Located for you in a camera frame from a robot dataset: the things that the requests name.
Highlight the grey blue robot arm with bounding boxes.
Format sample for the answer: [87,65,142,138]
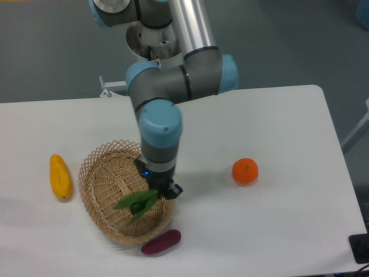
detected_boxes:
[89,1,239,200]

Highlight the black device at table edge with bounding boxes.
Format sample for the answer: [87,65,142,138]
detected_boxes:
[348,233,368,264]

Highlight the orange mandarin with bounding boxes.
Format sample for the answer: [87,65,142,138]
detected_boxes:
[232,158,259,185]

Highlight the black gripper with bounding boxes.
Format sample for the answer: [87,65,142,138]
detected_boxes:
[134,157,183,200]

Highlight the yellow mango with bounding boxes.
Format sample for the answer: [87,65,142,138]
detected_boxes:
[50,154,73,201]

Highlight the green bok choy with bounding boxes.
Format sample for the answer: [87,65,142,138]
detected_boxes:
[114,189,159,226]

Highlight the woven wicker basket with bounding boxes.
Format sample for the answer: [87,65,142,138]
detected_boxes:
[78,140,175,245]

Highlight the purple sweet potato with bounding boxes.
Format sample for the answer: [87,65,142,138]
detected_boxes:
[141,229,182,255]

